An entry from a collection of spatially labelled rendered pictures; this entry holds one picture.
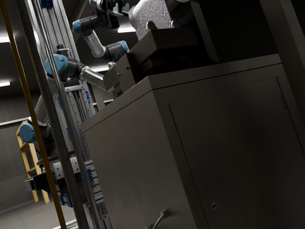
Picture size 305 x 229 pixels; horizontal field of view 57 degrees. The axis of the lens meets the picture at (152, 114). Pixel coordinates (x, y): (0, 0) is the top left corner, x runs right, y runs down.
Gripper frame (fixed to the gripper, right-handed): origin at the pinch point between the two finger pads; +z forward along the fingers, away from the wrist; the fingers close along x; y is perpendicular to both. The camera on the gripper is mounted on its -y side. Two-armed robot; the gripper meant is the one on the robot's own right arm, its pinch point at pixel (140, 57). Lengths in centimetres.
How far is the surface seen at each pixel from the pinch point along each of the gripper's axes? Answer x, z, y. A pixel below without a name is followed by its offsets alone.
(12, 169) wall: 11, -890, 7
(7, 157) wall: 6, -890, 48
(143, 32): -0.6, 8.4, 7.7
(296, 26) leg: 16, 58, -17
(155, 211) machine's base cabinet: -27, 21, -57
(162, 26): -0.7, 21.3, 3.2
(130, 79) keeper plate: -22.4, 24.0, -15.2
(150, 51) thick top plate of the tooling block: -20.4, 36.1, -11.2
